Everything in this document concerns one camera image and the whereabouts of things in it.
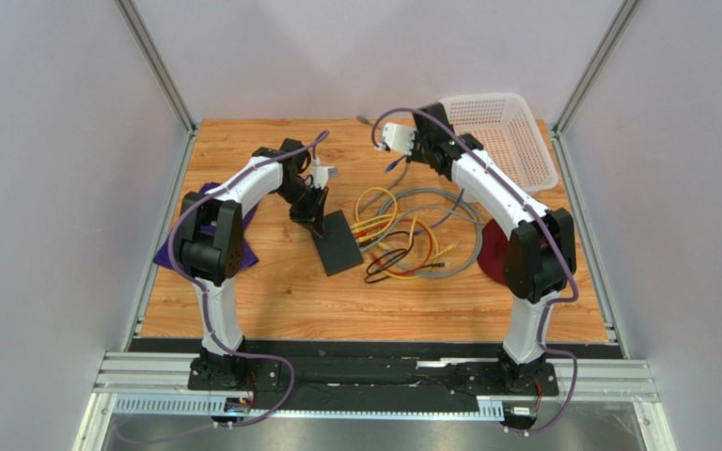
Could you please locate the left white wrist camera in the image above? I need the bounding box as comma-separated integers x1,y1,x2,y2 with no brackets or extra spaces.
306,158,338,189

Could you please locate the white plastic basket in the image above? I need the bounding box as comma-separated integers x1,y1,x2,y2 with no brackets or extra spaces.
440,93,558,195

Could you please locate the black ethernet cable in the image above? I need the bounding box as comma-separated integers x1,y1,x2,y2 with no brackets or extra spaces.
364,231,449,285

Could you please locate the red ethernet cable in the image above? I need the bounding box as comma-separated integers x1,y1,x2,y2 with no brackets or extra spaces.
353,217,440,276

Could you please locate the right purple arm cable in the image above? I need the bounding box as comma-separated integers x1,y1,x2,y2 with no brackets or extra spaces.
369,107,581,436

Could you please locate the blue ethernet cable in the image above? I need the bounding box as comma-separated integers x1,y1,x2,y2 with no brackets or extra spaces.
384,157,465,231

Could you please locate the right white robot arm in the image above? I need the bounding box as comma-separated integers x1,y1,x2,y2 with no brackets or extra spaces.
412,103,579,381

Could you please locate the black network switch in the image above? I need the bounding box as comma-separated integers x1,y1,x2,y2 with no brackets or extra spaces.
312,210,364,277

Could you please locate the dark red cap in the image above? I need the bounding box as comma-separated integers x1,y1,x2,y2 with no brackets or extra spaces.
477,220,509,286

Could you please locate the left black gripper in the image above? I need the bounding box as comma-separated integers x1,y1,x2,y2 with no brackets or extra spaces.
275,179,329,239

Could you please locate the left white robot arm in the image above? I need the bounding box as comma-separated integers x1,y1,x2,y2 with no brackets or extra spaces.
167,132,328,381

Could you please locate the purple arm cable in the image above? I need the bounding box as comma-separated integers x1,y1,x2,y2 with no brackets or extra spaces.
166,130,331,429
369,107,581,436

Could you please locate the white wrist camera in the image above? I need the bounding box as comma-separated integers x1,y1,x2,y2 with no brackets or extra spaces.
306,158,338,189
375,122,416,156

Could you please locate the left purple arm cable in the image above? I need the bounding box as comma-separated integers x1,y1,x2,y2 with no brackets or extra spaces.
166,130,331,429

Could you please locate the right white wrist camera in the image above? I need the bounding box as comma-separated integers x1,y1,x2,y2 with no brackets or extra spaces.
375,122,416,156

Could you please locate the purple cloth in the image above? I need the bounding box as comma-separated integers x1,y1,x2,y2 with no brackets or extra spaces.
152,182,259,272

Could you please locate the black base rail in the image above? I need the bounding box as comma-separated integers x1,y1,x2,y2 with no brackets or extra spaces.
128,338,621,413

